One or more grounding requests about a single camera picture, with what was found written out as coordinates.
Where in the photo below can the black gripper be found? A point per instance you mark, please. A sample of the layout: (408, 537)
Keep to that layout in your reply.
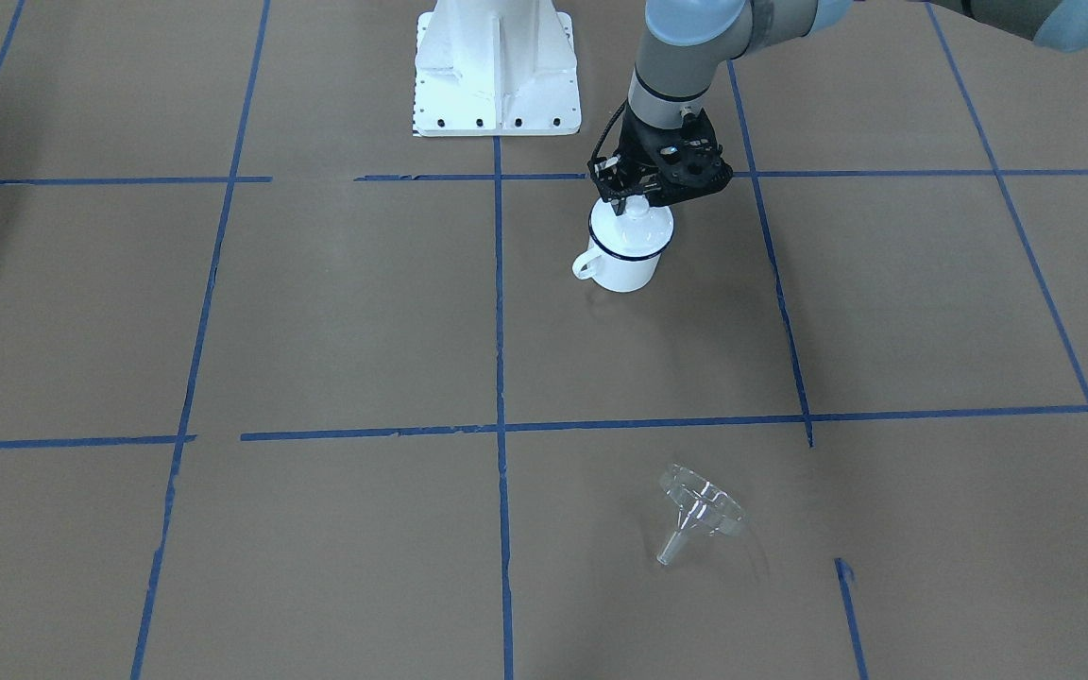
(637, 151)

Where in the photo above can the white mug lid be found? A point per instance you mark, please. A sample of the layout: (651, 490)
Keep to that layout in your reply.
(643, 232)

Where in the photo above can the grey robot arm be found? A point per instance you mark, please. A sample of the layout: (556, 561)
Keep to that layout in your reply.
(684, 43)

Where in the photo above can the white enamel mug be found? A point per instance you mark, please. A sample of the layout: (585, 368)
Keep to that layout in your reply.
(612, 273)

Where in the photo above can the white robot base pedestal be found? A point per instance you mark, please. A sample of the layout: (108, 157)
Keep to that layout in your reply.
(495, 68)

